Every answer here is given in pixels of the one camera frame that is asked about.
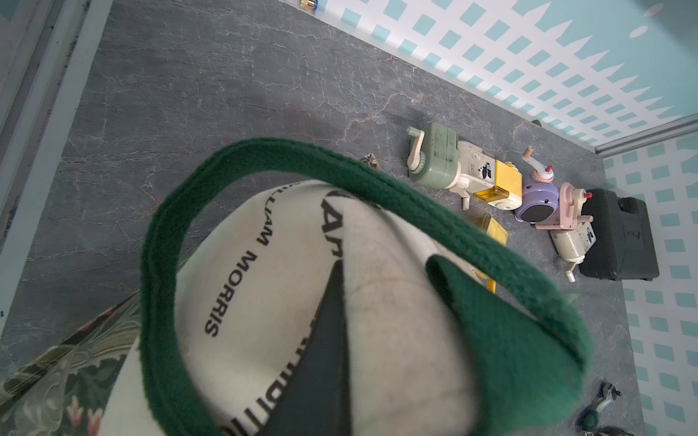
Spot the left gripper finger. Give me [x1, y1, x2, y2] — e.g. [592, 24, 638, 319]
[260, 261, 352, 435]

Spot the cream canvas tote bag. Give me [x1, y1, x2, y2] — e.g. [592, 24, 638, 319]
[0, 137, 594, 436]

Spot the yellow crank pencil sharpener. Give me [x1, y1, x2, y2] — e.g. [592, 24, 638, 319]
[469, 214, 509, 294]

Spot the green pencil sharpener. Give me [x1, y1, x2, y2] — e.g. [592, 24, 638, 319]
[407, 123, 459, 189]

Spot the beige pencil sharpener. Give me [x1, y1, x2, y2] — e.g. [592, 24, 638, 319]
[448, 141, 496, 211]

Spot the cream crank pencil sharpener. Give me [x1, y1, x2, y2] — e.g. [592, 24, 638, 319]
[550, 223, 597, 283]

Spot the purple pencil sharpener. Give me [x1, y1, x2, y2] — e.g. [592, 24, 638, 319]
[514, 146, 560, 225]

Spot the pink pencil sharpener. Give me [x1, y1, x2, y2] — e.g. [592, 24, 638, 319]
[534, 183, 594, 231]

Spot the black plastic tool case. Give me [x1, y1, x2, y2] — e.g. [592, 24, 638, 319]
[580, 189, 660, 281]

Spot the small brass object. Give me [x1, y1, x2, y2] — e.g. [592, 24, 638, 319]
[299, 0, 318, 12]

